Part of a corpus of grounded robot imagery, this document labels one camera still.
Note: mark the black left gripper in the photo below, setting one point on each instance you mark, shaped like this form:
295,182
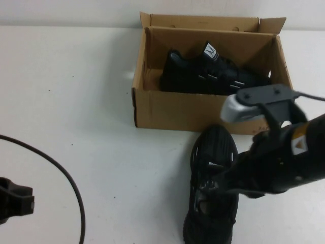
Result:
15,208

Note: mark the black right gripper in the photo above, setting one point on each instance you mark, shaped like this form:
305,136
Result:
274,165

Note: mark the black sneaker with white stripes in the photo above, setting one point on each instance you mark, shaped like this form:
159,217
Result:
182,76
210,142

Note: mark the brown cardboard shoe box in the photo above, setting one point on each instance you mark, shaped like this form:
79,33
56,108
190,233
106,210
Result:
177,111

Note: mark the dark left camera mount bracket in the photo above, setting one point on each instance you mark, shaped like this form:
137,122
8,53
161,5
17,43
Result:
12,186

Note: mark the dark camera mount bracket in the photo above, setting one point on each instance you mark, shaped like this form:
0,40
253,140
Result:
12,186
261,95

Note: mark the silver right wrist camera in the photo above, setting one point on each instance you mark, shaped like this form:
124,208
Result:
236,111

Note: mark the dark right camera mount bracket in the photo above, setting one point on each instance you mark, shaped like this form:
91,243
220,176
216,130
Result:
261,95

